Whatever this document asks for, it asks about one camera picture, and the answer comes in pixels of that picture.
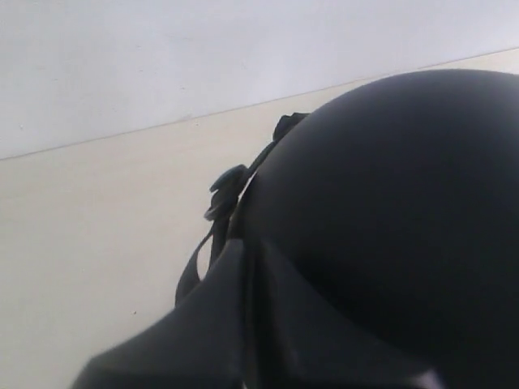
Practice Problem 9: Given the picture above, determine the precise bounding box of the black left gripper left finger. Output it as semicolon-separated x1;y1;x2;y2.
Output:
72;240;245;389

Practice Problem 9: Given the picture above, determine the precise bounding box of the black helmet with tinted visor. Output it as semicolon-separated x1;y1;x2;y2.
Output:
175;70;518;388

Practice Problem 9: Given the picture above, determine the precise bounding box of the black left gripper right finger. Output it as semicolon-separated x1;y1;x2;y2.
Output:
251;238;446;388

